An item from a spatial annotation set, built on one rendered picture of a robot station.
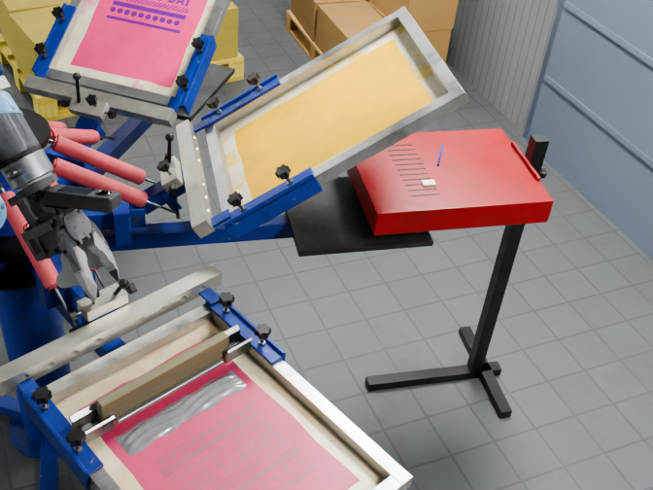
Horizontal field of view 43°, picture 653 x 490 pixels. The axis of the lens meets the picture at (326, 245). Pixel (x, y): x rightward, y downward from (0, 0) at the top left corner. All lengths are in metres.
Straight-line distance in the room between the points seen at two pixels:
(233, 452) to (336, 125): 1.05
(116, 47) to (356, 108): 1.07
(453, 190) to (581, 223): 2.06
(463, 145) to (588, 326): 1.42
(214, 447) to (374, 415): 1.43
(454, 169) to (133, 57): 1.25
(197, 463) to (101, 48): 1.74
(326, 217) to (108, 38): 1.10
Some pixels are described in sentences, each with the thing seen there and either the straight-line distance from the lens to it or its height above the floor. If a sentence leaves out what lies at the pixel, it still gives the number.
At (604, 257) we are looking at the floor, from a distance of 4.55.
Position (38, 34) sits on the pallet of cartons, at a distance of 5.07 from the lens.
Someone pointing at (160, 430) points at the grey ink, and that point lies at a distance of 2.14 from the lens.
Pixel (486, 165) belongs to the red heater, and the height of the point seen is 1.10.
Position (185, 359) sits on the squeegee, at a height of 1.06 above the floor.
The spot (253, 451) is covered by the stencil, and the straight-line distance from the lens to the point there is 2.10.
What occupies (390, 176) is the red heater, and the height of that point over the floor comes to 1.11.
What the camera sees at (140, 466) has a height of 0.96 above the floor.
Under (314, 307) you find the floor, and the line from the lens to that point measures 3.84.
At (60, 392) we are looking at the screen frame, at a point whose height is 0.98.
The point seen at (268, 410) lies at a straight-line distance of 2.17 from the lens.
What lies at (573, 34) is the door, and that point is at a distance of 4.90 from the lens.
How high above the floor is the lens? 2.63
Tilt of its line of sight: 39 degrees down
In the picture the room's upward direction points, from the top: 6 degrees clockwise
